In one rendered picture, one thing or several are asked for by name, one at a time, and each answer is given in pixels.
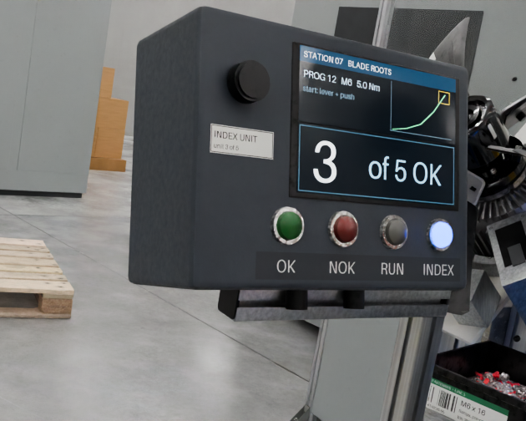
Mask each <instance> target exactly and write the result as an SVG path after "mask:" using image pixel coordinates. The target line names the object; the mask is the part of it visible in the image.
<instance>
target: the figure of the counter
mask: <svg viewBox="0 0 526 421"><path fill-rule="evenodd" d="M296 192H299V193H308V194H318V195H336V196H345V197H352V130H348V129H338V128H332V127H326V126H321V125H315V124H305V123H299V122H298V147H297V184H296Z"/></svg>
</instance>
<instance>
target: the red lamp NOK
mask: <svg viewBox="0 0 526 421"><path fill-rule="evenodd" d="M328 235H329V237H330V239H331V241H332V243H333V244H335V245H336V246H338V247H347V246H350V245H351V244H353V243H354V241H355V240H356V238H357V235H358V224H357V220H356V218H355V217H354V215H352V214H351V213H349V212H346V211H338V212H336V213H335V214H333V216H332V217H331V219H330V220H329V223H328Z"/></svg>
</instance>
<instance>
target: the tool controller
mask: <svg viewBox="0 0 526 421"><path fill-rule="evenodd" d="M298 122H299V123H305V124H315V125H321V126H326V127H332V128H338V129H348V130H352V197H345V196H336V195H318V194H308V193H299V192H296V184H297V147H298ZM286 206H287V207H291V208H294V209H296V210H297V211H299V212H300V214H301V216H302V218H303V221H304V231H303V234H302V236H301V238H300V240H299V241H297V242H296V243H294V244H291V245H282V244H281V243H279V242H278V241H277V240H276V239H275V238H274V236H273V235H272V233H271V218H272V216H273V215H274V213H275V212H276V211H277V210H278V209H280V208H281V207H286ZM467 208H468V71H467V69H466V68H464V67H461V66H457V65H454V64H450V63H444V62H440V61H437V60H433V59H430V58H423V57H419V56H416V55H411V54H408V53H402V52H398V51H394V50H391V49H387V48H381V47H377V46H373V45H370V44H366V43H359V42H356V41H352V40H349V39H344V38H338V37H335V36H331V35H327V34H324V33H318V32H313V31H310V30H306V29H303V28H296V27H292V26H289V25H285V24H281V23H275V22H272V21H268V20H264V19H260V18H254V17H250V16H246V15H243V14H239V13H233V12H229V11H225V10H222V9H218V8H212V7H208V6H201V7H198V8H196V9H194V10H193V11H191V12H189V13H187V14H185V15H184V16H183V17H181V18H178V19H177V20H175V21H173V22H172V23H170V24H168V25H166V26H165V27H163V28H161V29H160V30H158V31H156V32H154V33H152V34H150V35H149V36H148V37H146V38H143V39H142V40H140V41H139V43H138V45H137V54H136V77H135V99H134V142H133V164H132V185H131V208H130V230H129V273H128V277H129V281H130V282H132V283H133V284H137V285H146V286H155V287H173V288H182V289H190V290H286V309H287V310H307V303H308V290H344V291H343V308H346V309H364V306H365V291H460V290H462V289H463V288H465V287H466V285H467ZM338 211H346V212H349V213H351V214H352V215H354V217H355V218H356V220H357V224H358V235H357V238H356V240H355V241H354V243H353V244H351V245H350V246H347V247H338V246H336V245H335V244H333V243H332V241H331V239H330V237H329V235H328V223H329V220H330V219H331V217H332V216H333V214H335V213H336V212H338ZM389 215H395V216H400V217H401V218H403V220H404V221H405V222H406V225H407V240H406V242H405V244H404V245H403V246H402V247H401V248H398V249H396V250H391V249H388V248H386V247H385V246H384V245H383V243H382V240H381V237H380V226H381V223H382V221H383V220H384V218H385V217H387V216H389ZM436 218H440V219H444V220H446V221H447V222H448V223H449V225H450V226H451V228H452V231H453V239H452V243H451V245H450V247H449V248H448V249H447V250H445V251H434V250H433V249H432V248H431V247H430V246H429V244H428V242H427V228H428V226H429V224H430V222H431V221H432V220H434V219H436Z"/></svg>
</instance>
